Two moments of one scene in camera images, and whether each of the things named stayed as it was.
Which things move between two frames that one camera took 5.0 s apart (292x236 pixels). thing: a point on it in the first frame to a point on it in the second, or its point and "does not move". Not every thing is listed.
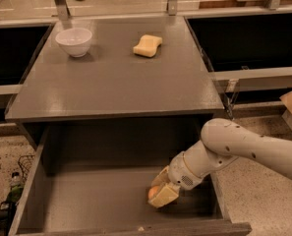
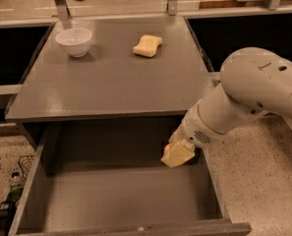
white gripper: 180,173 to 194,131
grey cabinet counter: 114,69 does not move
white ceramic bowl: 76,41 does not move
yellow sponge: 147,45 does not move
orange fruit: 152,191 to 167,148
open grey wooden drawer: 91,178 does not move
